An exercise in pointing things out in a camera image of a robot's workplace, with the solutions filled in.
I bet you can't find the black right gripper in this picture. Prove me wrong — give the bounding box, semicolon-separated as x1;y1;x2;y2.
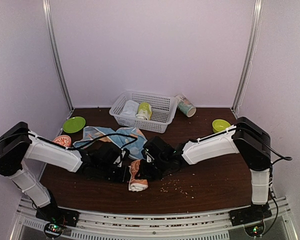
135;156;169;182

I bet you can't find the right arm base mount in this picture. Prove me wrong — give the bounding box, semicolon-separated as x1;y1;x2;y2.
228;203;272;227

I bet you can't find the front aluminium rail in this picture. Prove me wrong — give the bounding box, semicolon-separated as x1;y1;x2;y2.
9;197;298;240

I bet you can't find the green plate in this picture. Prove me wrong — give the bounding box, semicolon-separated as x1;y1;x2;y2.
62;116;86;134

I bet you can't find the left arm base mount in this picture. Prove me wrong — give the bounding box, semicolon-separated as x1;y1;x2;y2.
35;198;79;227

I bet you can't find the teal patterned paper cup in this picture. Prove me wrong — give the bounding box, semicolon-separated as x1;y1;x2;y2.
175;94;197;118

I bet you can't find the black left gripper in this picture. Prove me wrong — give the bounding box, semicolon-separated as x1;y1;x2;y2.
97;162;132;184

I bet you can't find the blue patterned towel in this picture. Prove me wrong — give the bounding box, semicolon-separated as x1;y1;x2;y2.
72;126;147;160

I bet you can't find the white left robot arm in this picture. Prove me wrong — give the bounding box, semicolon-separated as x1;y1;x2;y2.
0;121;130;222

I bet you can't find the green rolled towel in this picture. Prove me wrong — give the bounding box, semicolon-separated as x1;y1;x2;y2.
135;102;152;121

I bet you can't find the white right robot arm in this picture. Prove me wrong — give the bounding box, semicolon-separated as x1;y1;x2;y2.
135;117;272;221

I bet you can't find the left aluminium frame post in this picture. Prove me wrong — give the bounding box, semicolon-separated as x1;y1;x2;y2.
42;0;74;112

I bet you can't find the aluminium frame post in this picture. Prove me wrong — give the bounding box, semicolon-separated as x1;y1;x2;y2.
42;0;74;112
231;0;264;117

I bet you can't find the orange bunny towel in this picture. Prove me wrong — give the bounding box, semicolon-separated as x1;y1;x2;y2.
128;159;149;192

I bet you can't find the white rolled towel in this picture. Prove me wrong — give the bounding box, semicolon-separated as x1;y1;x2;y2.
120;99;140;118

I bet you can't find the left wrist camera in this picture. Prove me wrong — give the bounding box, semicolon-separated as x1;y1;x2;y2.
114;148;130;168

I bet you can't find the green bowl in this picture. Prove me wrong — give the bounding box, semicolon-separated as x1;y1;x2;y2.
212;119;231;134

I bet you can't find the white plastic basket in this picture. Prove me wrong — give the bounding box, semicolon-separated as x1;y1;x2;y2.
109;91;177;133

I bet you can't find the right aluminium frame post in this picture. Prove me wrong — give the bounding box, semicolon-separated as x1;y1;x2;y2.
231;0;264;117

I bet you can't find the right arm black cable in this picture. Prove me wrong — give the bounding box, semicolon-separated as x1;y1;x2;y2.
236;126;293;166

